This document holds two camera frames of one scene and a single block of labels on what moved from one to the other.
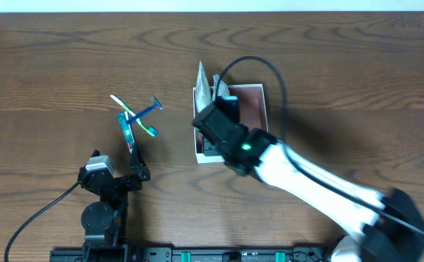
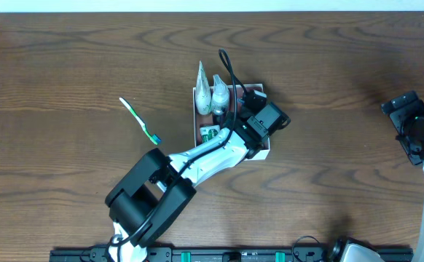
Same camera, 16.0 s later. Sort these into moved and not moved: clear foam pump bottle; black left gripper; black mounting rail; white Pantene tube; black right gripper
Moved: black right gripper; black left gripper
Not moved: clear foam pump bottle; black mounting rail; white Pantene tube
